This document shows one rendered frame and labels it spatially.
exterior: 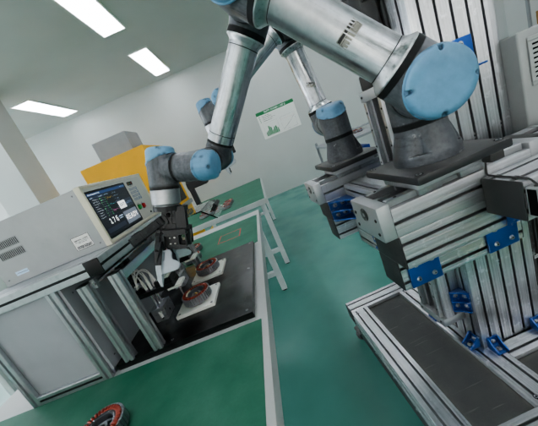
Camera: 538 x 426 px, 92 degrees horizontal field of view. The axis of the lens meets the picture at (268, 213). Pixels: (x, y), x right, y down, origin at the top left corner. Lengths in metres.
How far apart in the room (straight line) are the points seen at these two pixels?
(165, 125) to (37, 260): 5.61
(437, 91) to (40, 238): 1.12
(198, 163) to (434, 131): 0.54
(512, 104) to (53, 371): 1.61
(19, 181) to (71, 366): 4.20
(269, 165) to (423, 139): 5.66
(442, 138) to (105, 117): 6.75
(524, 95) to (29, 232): 1.54
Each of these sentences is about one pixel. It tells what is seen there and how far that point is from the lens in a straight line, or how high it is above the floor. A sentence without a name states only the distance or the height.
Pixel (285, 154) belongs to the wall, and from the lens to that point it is 6.28.
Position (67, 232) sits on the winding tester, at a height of 1.20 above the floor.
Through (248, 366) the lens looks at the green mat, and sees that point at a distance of 0.74.
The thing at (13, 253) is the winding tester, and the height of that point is 1.21.
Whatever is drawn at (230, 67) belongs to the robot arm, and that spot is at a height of 1.42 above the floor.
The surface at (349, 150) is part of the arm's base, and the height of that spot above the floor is 1.07.
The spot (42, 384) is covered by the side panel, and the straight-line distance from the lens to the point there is 1.21.
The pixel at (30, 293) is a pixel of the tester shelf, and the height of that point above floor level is 1.09.
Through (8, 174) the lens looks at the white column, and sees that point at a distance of 5.20.
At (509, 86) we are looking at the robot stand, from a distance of 1.10.
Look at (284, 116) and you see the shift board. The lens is 6.31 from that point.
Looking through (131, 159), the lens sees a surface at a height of 1.81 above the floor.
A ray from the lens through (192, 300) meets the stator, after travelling 1.03.
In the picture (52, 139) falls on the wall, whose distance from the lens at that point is 7.64.
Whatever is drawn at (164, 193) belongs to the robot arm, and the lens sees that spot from 0.71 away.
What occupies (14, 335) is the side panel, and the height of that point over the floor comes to 0.99.
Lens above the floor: 1.22
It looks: 14 degrees down
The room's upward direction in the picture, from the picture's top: 23 degrees counter-clockwise
